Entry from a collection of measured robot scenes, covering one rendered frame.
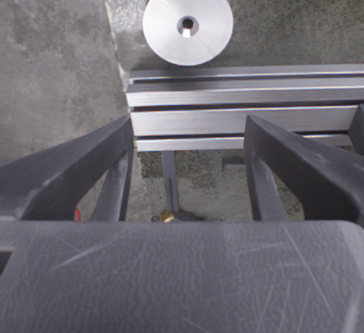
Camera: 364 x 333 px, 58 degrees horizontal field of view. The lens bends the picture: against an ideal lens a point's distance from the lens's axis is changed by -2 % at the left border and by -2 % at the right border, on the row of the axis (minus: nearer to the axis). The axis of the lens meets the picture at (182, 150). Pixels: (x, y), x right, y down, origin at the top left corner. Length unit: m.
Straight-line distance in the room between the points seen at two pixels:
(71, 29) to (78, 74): 0.19
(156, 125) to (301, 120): 0.11
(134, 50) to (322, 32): 0.14
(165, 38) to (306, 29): 0.11
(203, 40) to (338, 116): 0.13
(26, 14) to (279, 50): 1.13
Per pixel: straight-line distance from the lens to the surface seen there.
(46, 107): 1.55
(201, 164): 0.34
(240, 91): 0.24
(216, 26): 0.20
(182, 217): 0.40
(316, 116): 0.27
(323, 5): 0.26
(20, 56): 1.42
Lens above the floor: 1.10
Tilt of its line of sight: 43 degrees down
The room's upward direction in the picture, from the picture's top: 179 degrees counter-clockwise
